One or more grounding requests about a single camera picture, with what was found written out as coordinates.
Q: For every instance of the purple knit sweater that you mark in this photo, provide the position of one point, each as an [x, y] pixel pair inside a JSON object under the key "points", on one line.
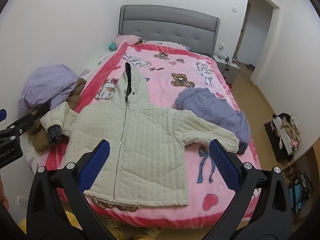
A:
{"points": [[212, 105]]}

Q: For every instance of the white wall outlet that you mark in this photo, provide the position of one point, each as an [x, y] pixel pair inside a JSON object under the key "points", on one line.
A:
{"points": [[22, 201]]}

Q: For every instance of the cream quilted hooded jacket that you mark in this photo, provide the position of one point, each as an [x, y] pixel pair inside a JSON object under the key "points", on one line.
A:
{"points": [[145, 140]]}

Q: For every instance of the blue bag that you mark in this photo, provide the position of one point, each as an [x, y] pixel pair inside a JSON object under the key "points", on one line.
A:
{"points": [[297, 195]]}

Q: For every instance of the lavender puffer jacket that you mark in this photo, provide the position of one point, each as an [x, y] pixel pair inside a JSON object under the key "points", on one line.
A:
{"points": [[47, 85]]}

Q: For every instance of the pink pillow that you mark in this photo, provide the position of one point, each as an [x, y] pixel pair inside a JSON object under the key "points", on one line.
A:
{"points": [[125, 38]]}

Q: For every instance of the grey upholstered headboard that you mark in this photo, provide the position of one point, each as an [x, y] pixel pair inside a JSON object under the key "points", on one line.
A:
{"points": [[170, 27]]}

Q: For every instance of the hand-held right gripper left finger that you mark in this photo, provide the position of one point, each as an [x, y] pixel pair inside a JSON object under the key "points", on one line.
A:
{"points": [[96, 163]]}

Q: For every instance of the white light switch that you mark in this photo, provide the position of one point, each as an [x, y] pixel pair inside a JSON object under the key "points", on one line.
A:
{"points": [[234, 8]]}

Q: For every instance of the grey nightstand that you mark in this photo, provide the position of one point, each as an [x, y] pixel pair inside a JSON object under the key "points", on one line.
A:
{"points": [[230, 72]]}

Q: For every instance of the brown fleece jacket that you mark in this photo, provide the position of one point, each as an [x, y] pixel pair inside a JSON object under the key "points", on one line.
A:
{"points": [[41, 143]]}

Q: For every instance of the black open suitcase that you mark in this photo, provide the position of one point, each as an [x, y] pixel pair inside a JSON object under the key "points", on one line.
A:
{"points": [[283, 135]]}

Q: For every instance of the person's left forearm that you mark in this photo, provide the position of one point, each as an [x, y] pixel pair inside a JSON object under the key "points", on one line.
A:
{"points": [[3, 192]]}

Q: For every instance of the teal plush toy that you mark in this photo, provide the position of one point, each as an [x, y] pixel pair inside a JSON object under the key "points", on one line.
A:
{"points": [[113, 46]]}

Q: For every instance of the pair of shoes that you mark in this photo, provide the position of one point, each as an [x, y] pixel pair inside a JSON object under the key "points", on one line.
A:
{"points": [[250, 66]]}

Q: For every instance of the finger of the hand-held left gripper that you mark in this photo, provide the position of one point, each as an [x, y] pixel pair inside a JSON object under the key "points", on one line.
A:
{"points": [[2, 115], [25, 122]]}

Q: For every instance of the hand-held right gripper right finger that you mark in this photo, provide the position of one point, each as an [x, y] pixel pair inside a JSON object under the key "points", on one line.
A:
{"points": [[222, 163]]}

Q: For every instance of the pink bear printed blanket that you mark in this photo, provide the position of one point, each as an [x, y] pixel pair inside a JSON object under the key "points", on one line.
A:
{"points": [[175, 62]]}

